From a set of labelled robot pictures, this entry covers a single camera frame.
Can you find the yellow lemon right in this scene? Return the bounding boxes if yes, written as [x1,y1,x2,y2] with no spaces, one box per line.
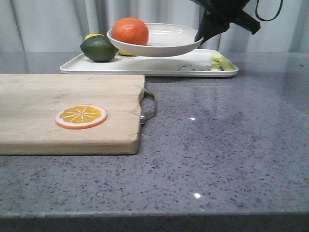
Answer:
[118,50,134,56]

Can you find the yellow green item on tray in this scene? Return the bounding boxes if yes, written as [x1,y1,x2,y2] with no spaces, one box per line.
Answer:
[211,53,235,71]

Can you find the yellow lemon left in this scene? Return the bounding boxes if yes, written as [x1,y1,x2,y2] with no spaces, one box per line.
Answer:
[84,33,104,40]

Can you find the metal cutting board handle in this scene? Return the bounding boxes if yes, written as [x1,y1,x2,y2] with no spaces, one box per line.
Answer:
[140,88,157,126]

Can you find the yellow lemon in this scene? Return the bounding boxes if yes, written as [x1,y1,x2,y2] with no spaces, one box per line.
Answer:
[118,50,134,56]
[84,33,104,40]

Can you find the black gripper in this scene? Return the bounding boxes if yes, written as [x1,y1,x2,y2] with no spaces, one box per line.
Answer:
[194,0,261,44]

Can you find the green lime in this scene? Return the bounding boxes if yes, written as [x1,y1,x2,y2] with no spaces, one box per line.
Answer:
[80,36,118,62]

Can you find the wooden cutting board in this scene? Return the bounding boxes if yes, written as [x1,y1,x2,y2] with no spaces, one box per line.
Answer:
[0,74,146,155]

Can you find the dark blue cable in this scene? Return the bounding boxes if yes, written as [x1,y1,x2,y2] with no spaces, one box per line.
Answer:
[255,0,283,22]

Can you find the beige round plate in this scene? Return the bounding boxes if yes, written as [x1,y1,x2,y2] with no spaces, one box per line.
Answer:
[107,23,203,58]

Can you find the white rectangular tray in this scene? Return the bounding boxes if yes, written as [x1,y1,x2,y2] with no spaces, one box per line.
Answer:
[60,49,239,78]

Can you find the orange slice toy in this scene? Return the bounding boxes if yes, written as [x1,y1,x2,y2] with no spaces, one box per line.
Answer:
[55,104,108,130]

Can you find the orange mandarin fruit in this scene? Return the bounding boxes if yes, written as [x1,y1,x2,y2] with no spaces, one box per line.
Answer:
[112,17,149,45]

